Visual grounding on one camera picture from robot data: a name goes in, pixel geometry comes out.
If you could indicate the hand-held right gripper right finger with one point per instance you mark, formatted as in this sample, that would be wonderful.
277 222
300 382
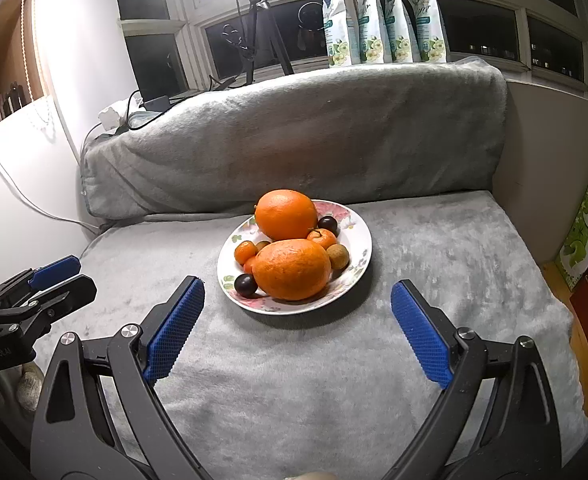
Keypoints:
419 335

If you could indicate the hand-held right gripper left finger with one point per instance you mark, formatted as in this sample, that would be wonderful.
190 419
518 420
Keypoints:
176 330

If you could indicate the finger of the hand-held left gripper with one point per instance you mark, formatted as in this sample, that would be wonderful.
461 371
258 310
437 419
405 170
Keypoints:
54 272
64 300

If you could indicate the red cherry tomato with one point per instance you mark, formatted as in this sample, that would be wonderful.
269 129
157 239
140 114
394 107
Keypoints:
250 264

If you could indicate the brown kiwi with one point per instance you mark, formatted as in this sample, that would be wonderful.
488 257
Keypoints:
337 256

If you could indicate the white floral plate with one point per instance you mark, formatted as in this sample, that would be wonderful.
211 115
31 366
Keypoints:
354 240

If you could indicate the large rough-skinned orange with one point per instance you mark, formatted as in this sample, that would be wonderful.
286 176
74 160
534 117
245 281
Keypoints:
291 270

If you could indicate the small mandarin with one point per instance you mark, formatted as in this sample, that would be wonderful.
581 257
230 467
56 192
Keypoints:
323 238

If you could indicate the smooth orange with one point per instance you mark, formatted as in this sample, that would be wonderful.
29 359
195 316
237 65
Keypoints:
286 214

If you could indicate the white fuzzy plush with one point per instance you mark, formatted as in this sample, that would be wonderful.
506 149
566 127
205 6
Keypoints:
29 385

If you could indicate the white power strip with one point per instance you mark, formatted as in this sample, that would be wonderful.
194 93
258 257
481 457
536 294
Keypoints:
111 117

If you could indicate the dark glass bottle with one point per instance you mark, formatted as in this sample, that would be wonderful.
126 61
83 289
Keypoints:
21 95
9 102

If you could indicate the beige cloth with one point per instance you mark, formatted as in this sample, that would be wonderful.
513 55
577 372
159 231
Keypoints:
311 475

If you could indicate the green cardboard box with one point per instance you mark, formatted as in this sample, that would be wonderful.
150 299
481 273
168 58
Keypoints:
586 230

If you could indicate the black power adapter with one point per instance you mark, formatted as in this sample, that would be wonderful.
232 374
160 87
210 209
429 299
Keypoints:
156 102

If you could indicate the grey blanket-covered bolster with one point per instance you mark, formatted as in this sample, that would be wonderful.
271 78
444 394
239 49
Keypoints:
299 130

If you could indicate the white beaded trim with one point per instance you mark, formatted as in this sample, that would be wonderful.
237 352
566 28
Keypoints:
36 30

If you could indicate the white floral refill pouch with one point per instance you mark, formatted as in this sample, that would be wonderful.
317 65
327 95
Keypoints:
370 25
336 25
429 25
400 25

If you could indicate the black tripod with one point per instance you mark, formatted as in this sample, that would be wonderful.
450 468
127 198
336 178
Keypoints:
259 10

